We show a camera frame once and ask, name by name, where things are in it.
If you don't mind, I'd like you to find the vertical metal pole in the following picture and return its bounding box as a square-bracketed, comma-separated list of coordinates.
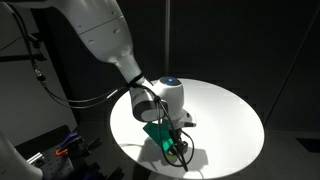
[165, 0, 171, 76]

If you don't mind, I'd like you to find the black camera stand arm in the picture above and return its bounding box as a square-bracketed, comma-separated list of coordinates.
[0, 32, 46, 62]

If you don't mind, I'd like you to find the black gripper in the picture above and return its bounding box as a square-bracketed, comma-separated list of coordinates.
[169, 128, 188, 158]

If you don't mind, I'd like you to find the perforated metal breadboard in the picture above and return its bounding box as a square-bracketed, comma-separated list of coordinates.
[40, 149, 74, 180]

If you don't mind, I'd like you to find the orange handled clamp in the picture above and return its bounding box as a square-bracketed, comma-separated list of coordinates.
[55, 149, 68, 156]

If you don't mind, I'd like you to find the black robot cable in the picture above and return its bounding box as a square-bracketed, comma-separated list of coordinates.
[11, 3, 196, 173]

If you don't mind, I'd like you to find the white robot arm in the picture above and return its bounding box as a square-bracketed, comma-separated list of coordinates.
[1, 0, 195, 169]

